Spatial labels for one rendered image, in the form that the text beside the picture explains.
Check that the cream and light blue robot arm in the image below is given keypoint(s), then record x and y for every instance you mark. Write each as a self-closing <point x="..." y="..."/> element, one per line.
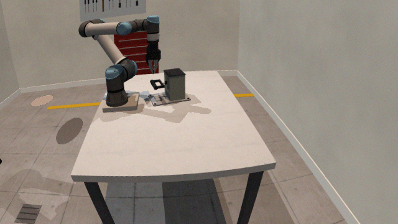
<point x="123" y="68"/>

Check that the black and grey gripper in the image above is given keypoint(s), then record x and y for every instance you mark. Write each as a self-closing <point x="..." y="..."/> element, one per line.
<point x="153" y="55"/>

